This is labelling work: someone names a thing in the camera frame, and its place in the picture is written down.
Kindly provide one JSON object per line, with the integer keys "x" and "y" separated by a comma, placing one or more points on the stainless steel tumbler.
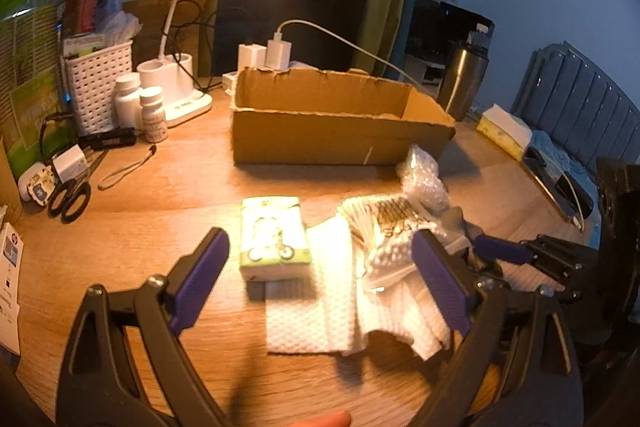
{"x": 462, "y": 82}

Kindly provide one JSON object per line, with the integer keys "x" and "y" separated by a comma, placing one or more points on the small white charger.
{"x": 251, "y": 55}

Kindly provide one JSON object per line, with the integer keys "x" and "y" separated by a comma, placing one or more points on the black monitor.
{"x": 450, "y": 22}

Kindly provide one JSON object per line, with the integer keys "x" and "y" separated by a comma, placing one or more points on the white cabinet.
{"x": 430, "y": 68}

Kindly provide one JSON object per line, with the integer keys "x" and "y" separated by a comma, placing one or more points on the small white pill bottle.
{"x": 153, "y": 117}

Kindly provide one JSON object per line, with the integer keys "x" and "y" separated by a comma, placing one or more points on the yellow white tissue box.
{"x": 505, "y": 127}

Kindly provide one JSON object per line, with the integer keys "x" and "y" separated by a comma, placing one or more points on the brown cardboard box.
{"x": 300, "y": 137}

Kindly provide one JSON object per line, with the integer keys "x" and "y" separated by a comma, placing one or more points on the large white pill bottle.
{"x": 127, "y": 102}

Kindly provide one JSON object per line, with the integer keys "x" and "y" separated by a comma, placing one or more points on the black phone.
{"x": 550, "y": 187}

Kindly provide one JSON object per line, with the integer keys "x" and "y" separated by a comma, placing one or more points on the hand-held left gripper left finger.
{"x": 200, "y": 277}

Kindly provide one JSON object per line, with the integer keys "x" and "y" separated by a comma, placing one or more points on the green white box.
{"x": 85, "y": 47}

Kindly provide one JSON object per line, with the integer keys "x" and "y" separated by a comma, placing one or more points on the white paper towel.
{"x": 310, "y": 322}

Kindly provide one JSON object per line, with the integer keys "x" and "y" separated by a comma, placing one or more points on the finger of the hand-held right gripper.
{"x": 500, "y": 252}

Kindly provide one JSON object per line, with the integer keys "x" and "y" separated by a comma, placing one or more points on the white desk lamp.
{"x": 175, "y": 102}

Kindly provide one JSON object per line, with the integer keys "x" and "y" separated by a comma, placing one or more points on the brown paper bag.
{"x": 150, "y": 27}

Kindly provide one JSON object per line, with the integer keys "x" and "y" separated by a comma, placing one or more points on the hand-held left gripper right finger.
{"x": 440, "y": 287}

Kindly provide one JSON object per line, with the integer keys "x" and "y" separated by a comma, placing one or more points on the white patterned case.
{"x": 37, "y": 184}

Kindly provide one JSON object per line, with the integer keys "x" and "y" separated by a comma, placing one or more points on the red can yellow lid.
{"x": 82, "y": 9}

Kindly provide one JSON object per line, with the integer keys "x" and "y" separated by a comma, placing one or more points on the bag of cotton swabs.
{"x": 385, "y": 217}

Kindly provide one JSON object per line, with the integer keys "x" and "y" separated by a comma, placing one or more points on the green tissue pack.
{"x": 272, "y": 237}

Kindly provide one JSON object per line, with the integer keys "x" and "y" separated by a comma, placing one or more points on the clear plastic water bottle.
{"x": 481, "y": 32}

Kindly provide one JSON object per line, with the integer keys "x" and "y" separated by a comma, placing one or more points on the crumpled white plastic bag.
{"x": 117, "y": 24}

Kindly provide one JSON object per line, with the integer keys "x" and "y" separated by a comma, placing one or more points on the black flashlight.
{"x": 107, "y": 139}

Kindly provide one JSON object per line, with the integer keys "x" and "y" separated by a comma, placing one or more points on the grey padded headboard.
{"x": 585, "y": 97}

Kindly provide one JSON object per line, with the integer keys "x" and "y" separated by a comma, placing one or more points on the white plug adapter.
{"x": 70, "y": 163}

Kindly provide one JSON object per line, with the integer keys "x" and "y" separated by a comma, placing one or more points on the person's left hand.
{"x": 325, "y": 419}

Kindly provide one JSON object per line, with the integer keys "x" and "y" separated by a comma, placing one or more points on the white power strip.
{"x": 230, "y": 82}

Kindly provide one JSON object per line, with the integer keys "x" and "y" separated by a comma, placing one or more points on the white printed leaflet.
{"x": 10, "y": 277}

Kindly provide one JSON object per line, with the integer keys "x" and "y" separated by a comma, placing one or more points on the green snack bag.
{"x": 30, "y": 57}

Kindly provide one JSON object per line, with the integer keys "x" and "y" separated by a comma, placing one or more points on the blue bedding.
{"x": 547, "y": 144}

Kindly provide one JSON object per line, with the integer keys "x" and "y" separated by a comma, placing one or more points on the white plastic basket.
{"x": 97, "y": 82}

